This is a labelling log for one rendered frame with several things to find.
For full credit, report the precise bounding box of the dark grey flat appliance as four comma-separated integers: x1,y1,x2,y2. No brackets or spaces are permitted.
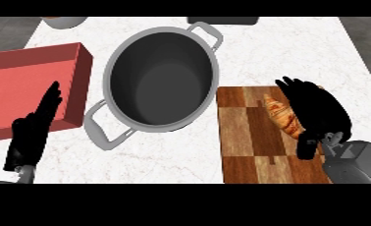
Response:
185,17,260,26

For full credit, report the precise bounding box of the wooden checkered cutting board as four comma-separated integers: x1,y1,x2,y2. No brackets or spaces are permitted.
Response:
214,85,332,185

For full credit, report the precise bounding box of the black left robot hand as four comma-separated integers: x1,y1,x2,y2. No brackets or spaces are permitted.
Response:
1,81,63,173

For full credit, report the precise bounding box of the golden brown croissant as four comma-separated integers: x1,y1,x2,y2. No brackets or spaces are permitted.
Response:
261,93,307,140

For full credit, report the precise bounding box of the grey bowl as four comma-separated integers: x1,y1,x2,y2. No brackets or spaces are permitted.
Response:
39,17,89,30

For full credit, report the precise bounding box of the red box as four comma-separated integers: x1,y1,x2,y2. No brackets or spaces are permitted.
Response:
0,41,94,141

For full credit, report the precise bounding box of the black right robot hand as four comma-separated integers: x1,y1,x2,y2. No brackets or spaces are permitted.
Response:
273,76,353,160

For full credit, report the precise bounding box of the grey metal pot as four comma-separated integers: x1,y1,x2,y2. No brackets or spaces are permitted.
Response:
82,21,225,151

